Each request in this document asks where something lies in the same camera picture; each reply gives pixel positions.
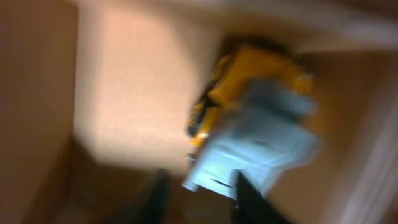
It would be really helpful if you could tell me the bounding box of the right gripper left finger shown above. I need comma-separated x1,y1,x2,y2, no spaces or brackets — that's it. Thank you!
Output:
134,169,171,224

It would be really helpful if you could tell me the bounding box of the white cardboard box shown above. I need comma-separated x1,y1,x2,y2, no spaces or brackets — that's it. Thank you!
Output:
1,1,397,223

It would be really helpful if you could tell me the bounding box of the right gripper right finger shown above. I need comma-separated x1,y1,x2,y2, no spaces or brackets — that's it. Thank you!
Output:
231,170,292,224

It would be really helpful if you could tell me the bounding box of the yellow grey toy truck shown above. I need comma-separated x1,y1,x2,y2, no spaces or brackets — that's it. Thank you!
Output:
183,45,318,198

